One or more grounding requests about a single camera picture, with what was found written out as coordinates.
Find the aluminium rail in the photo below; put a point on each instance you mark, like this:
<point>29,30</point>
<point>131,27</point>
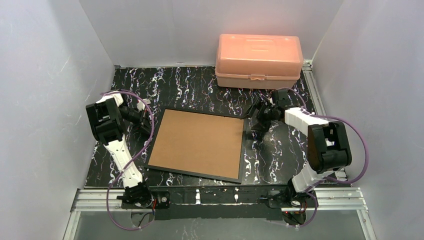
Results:
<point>312,86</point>
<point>328,198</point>

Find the aluminium front rail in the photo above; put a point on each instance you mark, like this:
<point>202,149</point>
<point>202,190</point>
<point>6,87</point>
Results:
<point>328,198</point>

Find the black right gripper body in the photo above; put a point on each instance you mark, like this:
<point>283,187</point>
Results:
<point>260,112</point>

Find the pink plastic storage box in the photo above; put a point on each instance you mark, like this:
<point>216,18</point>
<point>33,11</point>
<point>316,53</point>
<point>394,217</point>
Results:
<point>264,62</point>

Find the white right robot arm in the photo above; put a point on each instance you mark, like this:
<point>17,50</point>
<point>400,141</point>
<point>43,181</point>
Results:
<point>328,146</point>

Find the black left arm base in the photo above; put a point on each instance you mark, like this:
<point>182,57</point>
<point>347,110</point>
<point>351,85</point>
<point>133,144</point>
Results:
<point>141,197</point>

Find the brown cardboard backing board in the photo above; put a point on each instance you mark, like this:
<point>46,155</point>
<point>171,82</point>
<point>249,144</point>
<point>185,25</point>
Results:
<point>197,142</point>

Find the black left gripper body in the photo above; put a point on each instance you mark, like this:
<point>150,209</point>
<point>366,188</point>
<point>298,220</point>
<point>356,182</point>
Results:
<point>142,117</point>

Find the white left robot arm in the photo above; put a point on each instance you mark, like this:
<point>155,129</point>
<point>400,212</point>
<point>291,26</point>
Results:
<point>107,118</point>

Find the black picture frame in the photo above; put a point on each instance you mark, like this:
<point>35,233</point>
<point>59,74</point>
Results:
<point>243,149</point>

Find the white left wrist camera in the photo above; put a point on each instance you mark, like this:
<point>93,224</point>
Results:
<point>141,104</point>

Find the aluminium right rail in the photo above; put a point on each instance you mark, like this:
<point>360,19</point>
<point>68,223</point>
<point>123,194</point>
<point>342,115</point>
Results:
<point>312,86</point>

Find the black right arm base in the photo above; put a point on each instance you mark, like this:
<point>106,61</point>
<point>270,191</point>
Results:
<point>298,208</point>

